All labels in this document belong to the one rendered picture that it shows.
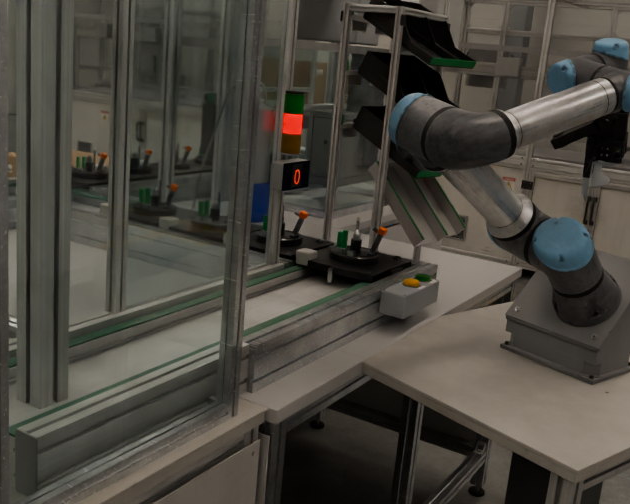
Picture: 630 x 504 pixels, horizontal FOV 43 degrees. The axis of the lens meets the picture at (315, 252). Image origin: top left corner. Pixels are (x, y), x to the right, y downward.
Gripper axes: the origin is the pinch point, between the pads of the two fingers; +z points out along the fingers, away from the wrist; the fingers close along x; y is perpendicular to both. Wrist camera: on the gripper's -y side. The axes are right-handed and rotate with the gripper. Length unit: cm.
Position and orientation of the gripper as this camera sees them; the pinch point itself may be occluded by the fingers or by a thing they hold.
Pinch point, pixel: (588, 189)
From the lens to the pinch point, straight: 204.4
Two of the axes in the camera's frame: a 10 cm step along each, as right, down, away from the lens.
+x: 4.6, -4.4, 7.7
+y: 8.9, 1.5, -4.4
